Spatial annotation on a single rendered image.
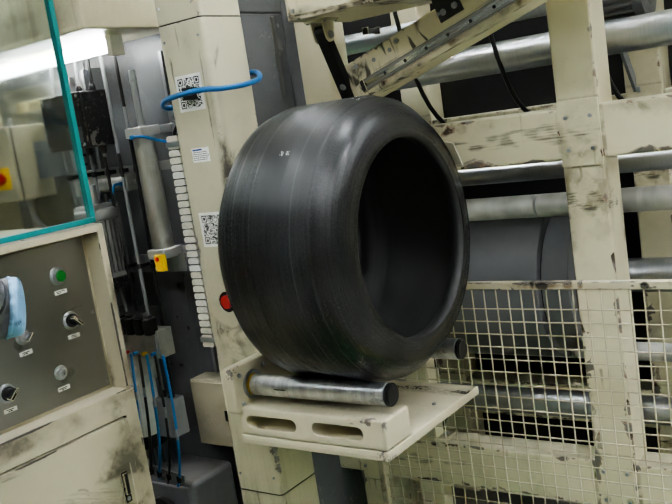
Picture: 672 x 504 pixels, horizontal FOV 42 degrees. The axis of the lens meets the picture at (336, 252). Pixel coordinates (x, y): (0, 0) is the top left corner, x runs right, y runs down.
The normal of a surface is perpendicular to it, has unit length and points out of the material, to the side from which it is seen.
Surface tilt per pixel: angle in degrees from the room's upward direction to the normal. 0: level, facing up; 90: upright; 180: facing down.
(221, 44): 90
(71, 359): 90
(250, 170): 51
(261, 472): 90
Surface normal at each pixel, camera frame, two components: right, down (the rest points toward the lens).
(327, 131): -0.22, -0.65
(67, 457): 0.80, -0.03
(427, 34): -0.58, 0.22
